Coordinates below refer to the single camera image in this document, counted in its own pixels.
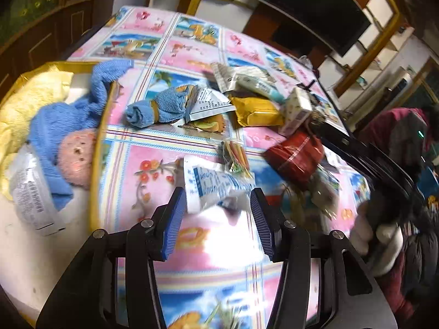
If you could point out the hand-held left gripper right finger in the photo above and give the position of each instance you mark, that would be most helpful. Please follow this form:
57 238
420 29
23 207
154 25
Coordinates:
262 222

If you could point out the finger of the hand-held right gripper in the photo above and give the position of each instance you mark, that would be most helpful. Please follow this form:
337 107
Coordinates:
360 154

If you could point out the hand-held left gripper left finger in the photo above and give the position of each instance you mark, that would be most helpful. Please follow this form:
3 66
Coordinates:
173 222

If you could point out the white blue-print packet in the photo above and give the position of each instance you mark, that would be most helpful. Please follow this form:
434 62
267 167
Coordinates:
205 185

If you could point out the red packet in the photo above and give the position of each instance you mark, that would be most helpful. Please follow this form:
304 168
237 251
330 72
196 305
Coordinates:
295 157

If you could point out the lemon print tissue pack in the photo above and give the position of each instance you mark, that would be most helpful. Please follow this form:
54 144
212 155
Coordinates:
295 109

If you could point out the yellow storage box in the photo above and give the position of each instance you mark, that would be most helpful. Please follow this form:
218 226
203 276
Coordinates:
99 144

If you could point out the yellow packet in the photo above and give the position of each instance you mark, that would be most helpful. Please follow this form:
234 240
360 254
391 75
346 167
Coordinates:
257 113

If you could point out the blue towel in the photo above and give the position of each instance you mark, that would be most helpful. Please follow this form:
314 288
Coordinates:
51 126
161 108

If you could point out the white black-print packet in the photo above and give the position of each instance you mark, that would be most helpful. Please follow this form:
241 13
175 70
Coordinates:
209 104

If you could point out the person's right forearm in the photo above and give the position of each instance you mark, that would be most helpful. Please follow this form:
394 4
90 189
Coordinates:
415 267

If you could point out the person's right hand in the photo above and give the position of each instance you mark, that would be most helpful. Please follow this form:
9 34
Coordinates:
384 240

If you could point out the blue plastic object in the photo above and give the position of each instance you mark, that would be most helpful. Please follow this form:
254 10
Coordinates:
428 181

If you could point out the crumpled clear packet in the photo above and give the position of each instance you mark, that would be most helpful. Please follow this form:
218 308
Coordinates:
322 192

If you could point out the packet of colourful sticks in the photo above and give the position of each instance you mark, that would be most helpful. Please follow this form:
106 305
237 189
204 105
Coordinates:
236 159

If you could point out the white air conditioner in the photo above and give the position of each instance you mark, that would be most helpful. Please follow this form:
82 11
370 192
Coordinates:
401 82

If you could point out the pink round cloth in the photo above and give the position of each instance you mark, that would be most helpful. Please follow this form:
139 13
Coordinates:
77 157

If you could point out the white green tube packet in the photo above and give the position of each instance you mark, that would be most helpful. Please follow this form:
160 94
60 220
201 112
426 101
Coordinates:
259 85

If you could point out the clear plastic packet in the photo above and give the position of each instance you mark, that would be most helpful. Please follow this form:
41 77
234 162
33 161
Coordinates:
31 195

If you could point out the black television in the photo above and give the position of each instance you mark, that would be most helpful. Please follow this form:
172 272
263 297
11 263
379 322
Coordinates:
315 10

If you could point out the grey white packet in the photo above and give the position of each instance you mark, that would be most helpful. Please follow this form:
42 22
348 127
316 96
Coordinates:
224 75

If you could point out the yellow towel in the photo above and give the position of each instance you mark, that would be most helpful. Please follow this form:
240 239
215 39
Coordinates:
24 99

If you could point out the wooden cabinet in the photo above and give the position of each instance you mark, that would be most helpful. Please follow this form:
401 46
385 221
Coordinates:
41 41

